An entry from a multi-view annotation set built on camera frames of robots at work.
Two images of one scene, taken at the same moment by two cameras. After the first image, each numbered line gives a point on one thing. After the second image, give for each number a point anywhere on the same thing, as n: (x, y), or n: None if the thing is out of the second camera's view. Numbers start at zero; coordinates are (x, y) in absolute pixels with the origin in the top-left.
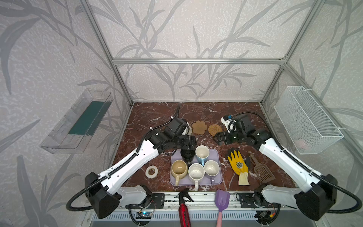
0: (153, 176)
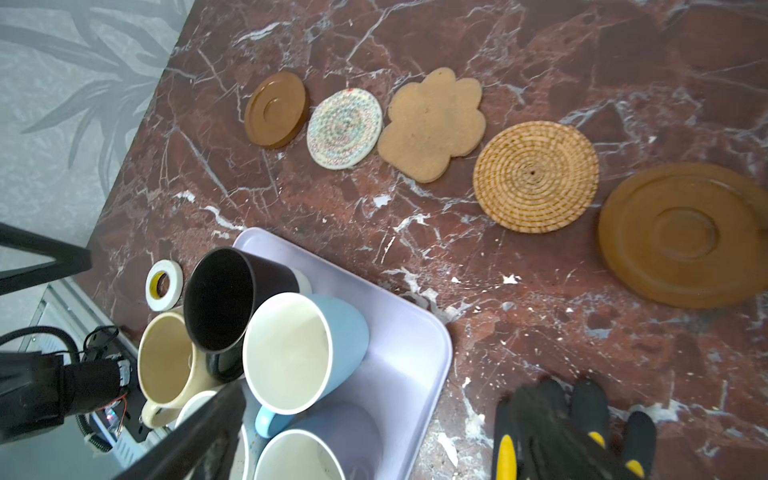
0: (164, 284)
